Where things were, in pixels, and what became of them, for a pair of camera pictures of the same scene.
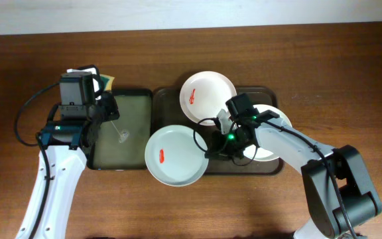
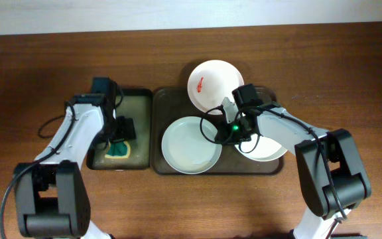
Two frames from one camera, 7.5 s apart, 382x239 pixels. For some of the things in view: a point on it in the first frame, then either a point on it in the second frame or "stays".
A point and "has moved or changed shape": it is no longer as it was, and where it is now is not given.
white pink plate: x=203 y=93 has moved or changed shape
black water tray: x=125 y=143 stays
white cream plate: x=256 y=153 stays
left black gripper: x=105 y=108 -> x=125 y=129
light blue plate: x=173 y=157 has moved or changed shape
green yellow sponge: x=107 y=81 has moved or changed shape
